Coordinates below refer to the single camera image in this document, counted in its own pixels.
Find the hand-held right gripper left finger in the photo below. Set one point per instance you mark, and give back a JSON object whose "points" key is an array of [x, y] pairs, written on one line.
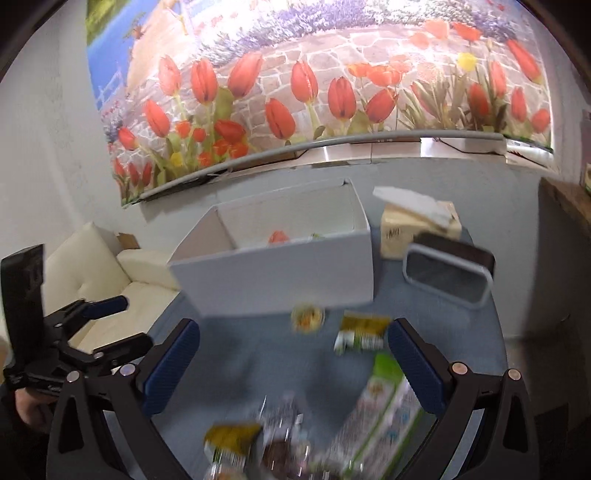
{"points": [[171, 369]]}

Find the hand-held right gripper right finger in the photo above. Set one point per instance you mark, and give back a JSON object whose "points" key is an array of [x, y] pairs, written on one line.
{"points": [[415, 369]]}

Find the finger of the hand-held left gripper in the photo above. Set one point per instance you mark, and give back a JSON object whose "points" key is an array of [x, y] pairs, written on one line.
{"points": [[106, 307], [127, 346]]}

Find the white cardboard box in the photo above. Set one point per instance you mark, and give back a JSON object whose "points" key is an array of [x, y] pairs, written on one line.
{"points": [[277, 281]]}

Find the person's left hand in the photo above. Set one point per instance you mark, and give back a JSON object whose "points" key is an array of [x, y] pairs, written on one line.
{"points": [[32, 410]]}

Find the cream leather sofa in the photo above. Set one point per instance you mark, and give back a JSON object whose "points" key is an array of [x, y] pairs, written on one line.
{"points": [[106, 277]]}

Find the white green-edged snack packet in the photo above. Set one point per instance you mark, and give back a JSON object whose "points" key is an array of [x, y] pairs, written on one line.
{"points": [[383, 415]]}

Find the small green-yellow snack packet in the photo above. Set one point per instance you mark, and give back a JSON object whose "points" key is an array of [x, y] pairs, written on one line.
{"points": [[362, 333], [231, 443]]}

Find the brown cardboard piece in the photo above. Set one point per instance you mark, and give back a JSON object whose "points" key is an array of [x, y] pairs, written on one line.
{"points": [[128, 241]]}

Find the grey-blue table cloth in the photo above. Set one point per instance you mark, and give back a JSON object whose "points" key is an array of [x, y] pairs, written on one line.
{"points": [[258, 360]]}

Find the black desk clock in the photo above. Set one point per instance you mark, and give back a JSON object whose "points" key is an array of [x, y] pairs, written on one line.
{"points": [[443, 281]]}

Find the yellow jelly cup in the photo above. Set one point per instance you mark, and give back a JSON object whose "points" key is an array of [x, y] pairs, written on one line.
{"points": [[308, 318]]}

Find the clear shiny wrapped item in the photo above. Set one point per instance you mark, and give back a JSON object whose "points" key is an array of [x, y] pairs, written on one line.
{"points": [[284, 443]]}

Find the beige tissue box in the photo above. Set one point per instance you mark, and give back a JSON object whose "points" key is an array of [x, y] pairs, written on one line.
{"points": [[397, 235]]}

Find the metal window sill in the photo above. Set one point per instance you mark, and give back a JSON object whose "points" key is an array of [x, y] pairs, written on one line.
{"points": [[392, 150]]}

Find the brown wooden counter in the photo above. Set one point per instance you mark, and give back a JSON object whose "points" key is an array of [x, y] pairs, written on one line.
{"points": [[570, 207]]}

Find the tulip wall poster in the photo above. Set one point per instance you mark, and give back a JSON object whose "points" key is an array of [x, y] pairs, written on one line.
{"points": [[323, 69]]}

